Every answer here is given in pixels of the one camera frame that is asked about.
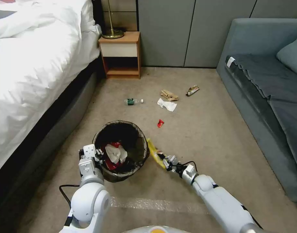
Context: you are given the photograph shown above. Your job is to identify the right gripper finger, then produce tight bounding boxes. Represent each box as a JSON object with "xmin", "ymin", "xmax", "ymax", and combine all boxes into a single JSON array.
[
  {"xmin": 166, "ymin": 155, "xmax": 179, "ymax": 166},
  {"xmin": 163, "ymin": 161, "xmax": 176, "ymax": 172}
]

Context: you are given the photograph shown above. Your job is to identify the yellow snack wrapper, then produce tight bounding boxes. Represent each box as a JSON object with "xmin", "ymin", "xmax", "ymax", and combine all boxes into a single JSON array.
[{"xmin": 146, "ymin": 138, "xmax": 167, "ymax": 169}]

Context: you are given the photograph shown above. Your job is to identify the round bin with black bag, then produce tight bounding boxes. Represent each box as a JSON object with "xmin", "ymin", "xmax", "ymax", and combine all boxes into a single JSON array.
[{"xmin": 92, "ymin": 119, "xmax": 150, "ymax": 183}]

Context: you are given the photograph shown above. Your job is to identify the large red wrapper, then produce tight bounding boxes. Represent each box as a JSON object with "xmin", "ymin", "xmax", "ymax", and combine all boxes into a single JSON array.
[{"xmin": 103, "ymin": 141, "xmax": 126, "ymax": 170}]

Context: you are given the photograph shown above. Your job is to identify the crumpled white tissue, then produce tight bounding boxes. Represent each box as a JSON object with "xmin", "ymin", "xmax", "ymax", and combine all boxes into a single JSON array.
[
  {"xmin": 157, "ymin": 98, "xmax": 177, "ymax": 112},
  {"xmin": 104, "ymin": 143, "xmax": 128, "ymax": 163}
]

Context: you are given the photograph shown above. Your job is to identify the dark grey bed base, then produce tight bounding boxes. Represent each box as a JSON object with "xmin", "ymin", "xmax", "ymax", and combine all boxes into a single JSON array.
[{"xmin": 0, "ymin": 57, "xmax": 108, "ymax": 233}]

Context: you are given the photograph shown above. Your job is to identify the clear bottle with green label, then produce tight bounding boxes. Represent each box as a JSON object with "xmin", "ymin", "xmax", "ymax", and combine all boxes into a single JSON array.
[{"xmin": 124, "ymin": 98, "xmax": 144, "ymax": 106}]

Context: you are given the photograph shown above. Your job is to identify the crumpled brown paper bag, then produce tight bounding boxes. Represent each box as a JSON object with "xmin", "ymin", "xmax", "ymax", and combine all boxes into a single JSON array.
[{"xmin": 160, "ymin": 90, "xmax": 179, "ymax": 101}]

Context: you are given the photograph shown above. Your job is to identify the white robot front shell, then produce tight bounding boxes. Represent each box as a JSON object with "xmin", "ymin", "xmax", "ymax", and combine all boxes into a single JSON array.
[{"xmin": 124, "ymin": 225, "xmax": 175, "ymax": 233}]

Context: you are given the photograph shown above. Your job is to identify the brown foil snack wrapper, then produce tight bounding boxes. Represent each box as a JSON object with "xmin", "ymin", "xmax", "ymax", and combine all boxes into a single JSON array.
[{"xmin": 186, "ymin": 84, "xmax": 200, "ymax": 96}]

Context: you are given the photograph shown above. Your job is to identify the grey-blue sofa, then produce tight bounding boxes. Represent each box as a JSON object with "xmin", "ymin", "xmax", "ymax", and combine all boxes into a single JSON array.
[{"xmin": 216, "ymin": 18, "xmax": 297, "ymax": 203}]

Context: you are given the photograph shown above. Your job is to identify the white duvet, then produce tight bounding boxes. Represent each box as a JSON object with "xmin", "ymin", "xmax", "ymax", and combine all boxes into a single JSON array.
[{"xmin": 0, "ymin": 0, "xmax": 102, "ymax": 179}]

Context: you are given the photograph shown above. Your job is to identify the wooden nightstand with white drawer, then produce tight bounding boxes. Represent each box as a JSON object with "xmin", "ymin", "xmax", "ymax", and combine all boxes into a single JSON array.
[{"xmin": 98, "ymin": 31, "xmax": 142, "ymax": 80}]

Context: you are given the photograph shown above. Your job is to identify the brass lamp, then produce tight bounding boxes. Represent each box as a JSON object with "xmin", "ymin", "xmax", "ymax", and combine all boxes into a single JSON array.
[{"xmin": 101, "ymin": 0, "xmax": 125, "ymax": 39}]

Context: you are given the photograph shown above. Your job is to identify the dark grey sofa seat cover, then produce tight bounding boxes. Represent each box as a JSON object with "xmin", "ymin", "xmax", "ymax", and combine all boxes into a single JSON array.
[{"xmin": 225, "ymin": 54, "xmax": 297, "ymax": 174}]

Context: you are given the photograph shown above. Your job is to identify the black headboard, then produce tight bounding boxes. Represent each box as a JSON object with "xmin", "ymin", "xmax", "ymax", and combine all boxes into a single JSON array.
[{"xmin": 92, "ymin": 0, "xmax": 106, "ymax": 33}]

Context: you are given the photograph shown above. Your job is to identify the grey-blue pillow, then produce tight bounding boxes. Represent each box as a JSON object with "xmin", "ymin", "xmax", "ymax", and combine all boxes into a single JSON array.
[{"xmin": 276, "ymin": 30, "xmax": 297, "ymax": 79}]

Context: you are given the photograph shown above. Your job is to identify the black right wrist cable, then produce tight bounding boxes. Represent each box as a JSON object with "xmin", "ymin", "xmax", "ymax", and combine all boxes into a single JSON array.
[{"xmin": 179, "ymin": 161, "xmax": 198, "ymax": 171}]

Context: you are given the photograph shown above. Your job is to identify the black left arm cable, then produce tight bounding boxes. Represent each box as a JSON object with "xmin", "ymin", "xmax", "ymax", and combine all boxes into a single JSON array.
[{"xmin": 59, "ymin": 184, "xmax": 80, "ymax": 208}]

